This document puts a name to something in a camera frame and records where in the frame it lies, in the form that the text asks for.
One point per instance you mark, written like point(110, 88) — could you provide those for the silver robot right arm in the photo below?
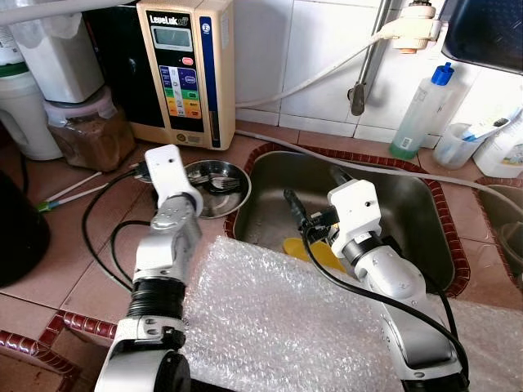
point(392, 286)

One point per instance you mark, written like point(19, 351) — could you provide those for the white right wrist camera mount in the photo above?
point(355, 208)

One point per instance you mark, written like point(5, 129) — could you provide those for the clear bubble wrap sheet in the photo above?
point(278, 327)

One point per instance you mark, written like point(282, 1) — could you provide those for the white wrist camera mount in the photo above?
point(167, 175)
point(355, 208)

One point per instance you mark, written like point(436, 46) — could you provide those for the clear bottle with blue cap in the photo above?
point(418, 122)

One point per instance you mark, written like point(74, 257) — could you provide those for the clear plastic cup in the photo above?
point(453, 151)

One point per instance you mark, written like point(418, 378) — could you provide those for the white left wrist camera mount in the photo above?
point(167, 175)

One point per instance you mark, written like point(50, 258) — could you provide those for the dark blue tray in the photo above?
point(482, 33)

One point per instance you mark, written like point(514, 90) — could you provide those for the white plastic jug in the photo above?
point(24, 114)

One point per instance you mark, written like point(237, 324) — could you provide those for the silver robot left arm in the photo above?
point(167, 245)

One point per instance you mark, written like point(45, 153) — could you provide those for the beige faucet diverter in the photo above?
point(413, 31)

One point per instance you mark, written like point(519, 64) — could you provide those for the plastic jar of brown powder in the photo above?
point(90, 143)

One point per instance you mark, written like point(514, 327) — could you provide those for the steel faucet pipe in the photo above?
point(368, 65)

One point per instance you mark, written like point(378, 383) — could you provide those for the yellow plastic bowl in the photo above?
point(315, 255)

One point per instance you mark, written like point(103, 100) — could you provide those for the black kettle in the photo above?
point(20, 229)

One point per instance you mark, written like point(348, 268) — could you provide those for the white plastic container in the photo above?
point(61, 57)

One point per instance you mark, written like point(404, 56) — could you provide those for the beige water ionizer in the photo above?
point(188, 82)

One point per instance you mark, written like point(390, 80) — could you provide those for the steel sink basin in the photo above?
point(502, 233)
point(409, 212)

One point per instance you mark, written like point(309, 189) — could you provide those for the white straw with green tip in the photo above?
point(73, 184)
point(73, 197)

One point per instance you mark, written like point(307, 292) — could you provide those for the small shallow steel bowl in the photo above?
point(233, 204)

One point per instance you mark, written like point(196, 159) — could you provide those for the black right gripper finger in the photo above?
point(296, 210)
point(340, 175)

